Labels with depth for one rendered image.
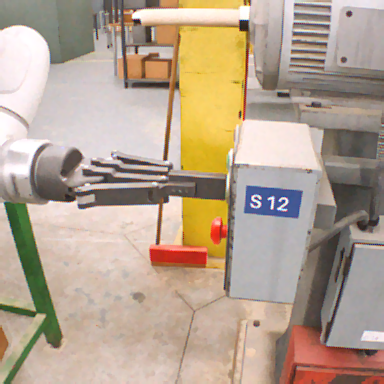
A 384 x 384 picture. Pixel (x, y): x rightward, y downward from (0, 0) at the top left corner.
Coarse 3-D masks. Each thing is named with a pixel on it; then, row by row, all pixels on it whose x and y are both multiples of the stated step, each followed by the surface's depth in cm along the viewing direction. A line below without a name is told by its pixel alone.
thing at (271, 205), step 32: (256, 128) 50; (288, 128) 50; (256, 160) 41; (288, 160) 41; (256, 192) 42; (288, 192) 41; (256, 224) 44; (288, 224) 43; (256, 256) 46; (288, 256) 45; (224, 288) 50; (256, 288) 48; (288, 288) 47
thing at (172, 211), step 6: (174, 198) 262; (180, 198) 262; (168, 204) 254; (174, 204) 254; (180, 204) 254; (156, 210) 248; (168, 210) 247; (174, 210) 247; (180, 210) 247; (156, 216) 241; (162, 216) 241; (168, 216) 241; (174, 216) 241; (180, 216) 241
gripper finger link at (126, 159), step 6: (114, 150) 53; (120, 156) 51; (126, 156) 51; (132, 156) 51; (138, 156) 51; (126, 162) 51; (132, 162) 51; (138, 162) 50; (144, 162) 50; (150, 162) 50; (156, 162) 50; (162, 162) 50; (168, 162) 49
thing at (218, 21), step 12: (144, 12) 66; (156, 12) 66; (168, 12) 65; (180, 12) 65; (192, 12) 65; (204, 12) 64; (216, 12) 64; (228, 12) 64; (144, 24) 67; (156, 24) 67; (168, 24) 67; (180, 24) 66; (192, 24) 66; (204, 24) 65; (216, 24) 65; (228, 24) 65
